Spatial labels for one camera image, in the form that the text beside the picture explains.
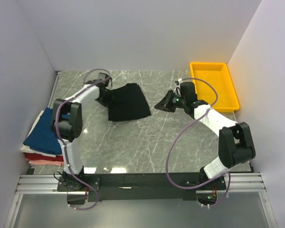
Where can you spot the aluminium rail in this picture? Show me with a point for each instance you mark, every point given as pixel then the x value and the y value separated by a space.
pixel 47 184

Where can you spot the folded white t shirt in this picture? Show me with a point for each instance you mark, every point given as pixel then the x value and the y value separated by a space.
pixel 25 148

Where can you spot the yellow plastic bin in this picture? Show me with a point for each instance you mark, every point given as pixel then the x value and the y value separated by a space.
pixel 219 79

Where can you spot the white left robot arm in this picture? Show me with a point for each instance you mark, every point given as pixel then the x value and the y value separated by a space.
pixel 67 122

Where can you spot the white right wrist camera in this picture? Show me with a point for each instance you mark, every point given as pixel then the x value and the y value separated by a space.
pixel 178 83

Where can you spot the folded red t shirt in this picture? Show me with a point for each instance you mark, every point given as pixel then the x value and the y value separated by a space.
pixel 35 156

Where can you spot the folded blue t shirt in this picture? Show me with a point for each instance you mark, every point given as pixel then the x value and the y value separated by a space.
pixel 42 139

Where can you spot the black base crossbar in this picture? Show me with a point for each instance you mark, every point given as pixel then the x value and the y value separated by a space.
pixel 132 186

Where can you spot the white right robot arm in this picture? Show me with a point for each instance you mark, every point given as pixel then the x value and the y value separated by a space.
pixel 235 146

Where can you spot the black t shirt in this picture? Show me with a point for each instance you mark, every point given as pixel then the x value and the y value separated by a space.
pixel 127 103

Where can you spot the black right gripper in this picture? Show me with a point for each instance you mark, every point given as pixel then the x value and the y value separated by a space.
pixel 165 104

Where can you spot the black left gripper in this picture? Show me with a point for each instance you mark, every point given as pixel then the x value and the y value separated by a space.
pixel 107 101

